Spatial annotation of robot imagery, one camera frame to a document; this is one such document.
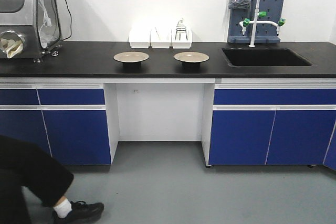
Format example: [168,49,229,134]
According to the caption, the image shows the middle white storage bin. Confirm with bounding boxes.
[150,27,171,49]

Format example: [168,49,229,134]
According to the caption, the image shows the stainless steel cabinet machine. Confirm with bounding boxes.
[1,0,62,62]

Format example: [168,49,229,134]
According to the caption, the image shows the blue pegboard drying rack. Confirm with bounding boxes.
[227,0,286,44]

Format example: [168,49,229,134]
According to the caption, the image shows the left white storage bin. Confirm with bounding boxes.
[129,29,150,49]

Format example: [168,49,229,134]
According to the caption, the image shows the black power cable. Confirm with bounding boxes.
[58,0,72,41]

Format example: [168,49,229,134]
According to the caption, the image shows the white storage bin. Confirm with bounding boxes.
[150,27,171,49]
[129,29,150,49]
[171,29,193,49]

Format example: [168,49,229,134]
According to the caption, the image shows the round glass flask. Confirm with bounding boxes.
[175,18,187,41]

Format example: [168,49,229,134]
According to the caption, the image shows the beige plate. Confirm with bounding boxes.
[173,51,209,69]
[113,51,149,70]

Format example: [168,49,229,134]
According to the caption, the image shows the black shoe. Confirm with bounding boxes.
[52,201,104,223]

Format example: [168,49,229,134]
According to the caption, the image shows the right white storage bin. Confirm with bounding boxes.
[171,29,193,49]

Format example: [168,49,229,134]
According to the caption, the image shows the person leg black trousers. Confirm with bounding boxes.
[1,135,74,223]

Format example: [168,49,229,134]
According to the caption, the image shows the white gooseneck lab faucet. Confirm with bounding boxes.
[239,0,286,47]

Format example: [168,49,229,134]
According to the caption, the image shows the blue and white lab cabinet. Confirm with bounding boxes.
[1,78,335,169]

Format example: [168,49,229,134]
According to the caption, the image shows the black sink basin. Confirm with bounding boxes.
[223,48,312,67]

